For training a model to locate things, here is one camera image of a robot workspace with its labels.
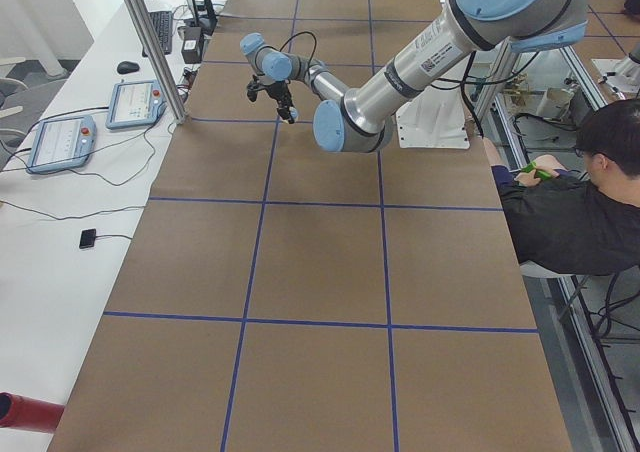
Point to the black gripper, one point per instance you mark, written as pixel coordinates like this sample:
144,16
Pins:
277,91

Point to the blue call bell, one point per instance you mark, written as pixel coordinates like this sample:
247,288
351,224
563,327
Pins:
291,115

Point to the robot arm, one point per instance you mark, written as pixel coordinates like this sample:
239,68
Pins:
355,119

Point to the black power adapter box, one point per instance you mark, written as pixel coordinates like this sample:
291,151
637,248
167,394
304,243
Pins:
192,45

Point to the black monitor stand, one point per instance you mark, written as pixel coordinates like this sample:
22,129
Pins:
204,16

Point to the black keyboard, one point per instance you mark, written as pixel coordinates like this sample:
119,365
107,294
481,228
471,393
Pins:
162,22

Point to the far teach pendant tablet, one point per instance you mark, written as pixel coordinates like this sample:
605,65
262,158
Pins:
135,104

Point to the teach pendant tablet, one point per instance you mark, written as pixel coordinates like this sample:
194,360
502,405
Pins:
135,104
61,144

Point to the black computer mouse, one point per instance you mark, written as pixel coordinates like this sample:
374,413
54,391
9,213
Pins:
127,67

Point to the near teach pendant tablet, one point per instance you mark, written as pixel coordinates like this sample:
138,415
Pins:
61,144

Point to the small black puck device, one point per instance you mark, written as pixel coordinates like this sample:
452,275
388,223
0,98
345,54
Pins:
87,238

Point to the person in dark clothes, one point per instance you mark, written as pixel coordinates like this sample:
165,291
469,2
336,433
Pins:
567,225

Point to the red cylinder object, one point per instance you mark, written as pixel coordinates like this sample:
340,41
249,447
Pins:
28,414

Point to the aluminium frame post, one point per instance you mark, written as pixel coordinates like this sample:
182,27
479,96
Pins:
142,23

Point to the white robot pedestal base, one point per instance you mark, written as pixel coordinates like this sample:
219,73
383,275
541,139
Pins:
434,118

